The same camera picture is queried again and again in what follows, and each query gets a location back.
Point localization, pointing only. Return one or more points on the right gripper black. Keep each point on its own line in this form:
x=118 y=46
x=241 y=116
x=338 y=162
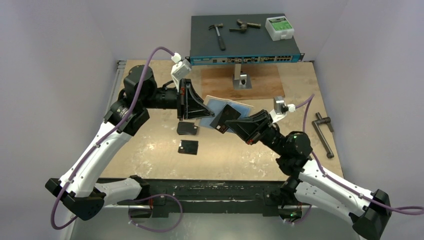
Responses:
x=263 y=125

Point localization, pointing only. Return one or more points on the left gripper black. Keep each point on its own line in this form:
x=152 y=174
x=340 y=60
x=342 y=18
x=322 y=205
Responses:
x=189 y=105

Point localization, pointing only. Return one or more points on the single black VIP card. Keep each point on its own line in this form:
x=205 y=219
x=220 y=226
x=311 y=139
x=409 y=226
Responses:
x=227 y=113

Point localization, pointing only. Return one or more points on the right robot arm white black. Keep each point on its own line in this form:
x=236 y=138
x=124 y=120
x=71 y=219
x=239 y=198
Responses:
x=311 y=183

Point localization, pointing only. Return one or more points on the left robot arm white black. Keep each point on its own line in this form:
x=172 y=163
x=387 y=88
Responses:
x=79 y=189

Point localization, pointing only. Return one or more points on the wooden board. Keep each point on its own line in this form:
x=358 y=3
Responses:
x=265 y=79

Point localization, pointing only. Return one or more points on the hammer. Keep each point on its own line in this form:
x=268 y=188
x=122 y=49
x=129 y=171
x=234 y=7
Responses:
x=220 y=39

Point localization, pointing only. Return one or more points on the metal clamp tool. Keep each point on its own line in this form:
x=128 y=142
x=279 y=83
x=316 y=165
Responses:
x=244 y=25

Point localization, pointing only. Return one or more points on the white green box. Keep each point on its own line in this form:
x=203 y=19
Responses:
x=279 y=28

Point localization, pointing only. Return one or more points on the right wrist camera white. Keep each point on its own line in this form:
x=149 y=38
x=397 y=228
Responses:
x=280 y=109

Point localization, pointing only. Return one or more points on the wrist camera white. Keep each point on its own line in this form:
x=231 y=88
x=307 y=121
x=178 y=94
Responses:
x=180 y=69
x=280 y=109

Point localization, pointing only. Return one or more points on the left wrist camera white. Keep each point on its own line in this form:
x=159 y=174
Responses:
x=180 y=69

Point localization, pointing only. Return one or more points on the metal stand post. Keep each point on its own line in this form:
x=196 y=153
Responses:
x=240 y=79

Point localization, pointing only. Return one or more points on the dark metal crank handle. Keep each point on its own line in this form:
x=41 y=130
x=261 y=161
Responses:
x=320 y=120

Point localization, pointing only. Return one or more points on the blue network switch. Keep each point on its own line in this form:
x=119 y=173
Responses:
x=255 y=46

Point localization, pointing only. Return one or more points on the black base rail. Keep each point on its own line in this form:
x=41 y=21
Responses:
x=264 y=197

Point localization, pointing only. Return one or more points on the aluminium frame rail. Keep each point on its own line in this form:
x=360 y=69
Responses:
x=66 y=233

